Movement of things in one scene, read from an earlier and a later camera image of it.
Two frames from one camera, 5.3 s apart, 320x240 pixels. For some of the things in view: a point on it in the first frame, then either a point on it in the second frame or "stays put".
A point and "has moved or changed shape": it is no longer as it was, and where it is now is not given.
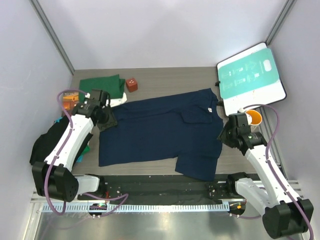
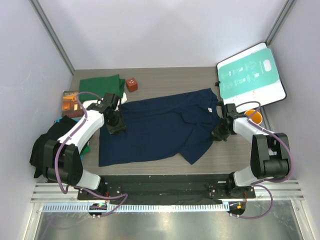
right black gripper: (222, 137) → (216, 134)
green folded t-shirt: (113, 84) stays put
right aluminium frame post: (289, 5) stays put
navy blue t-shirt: (189, 126) has moved or changed shape
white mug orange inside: (254, 118) stays put
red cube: (132, 84) stays put
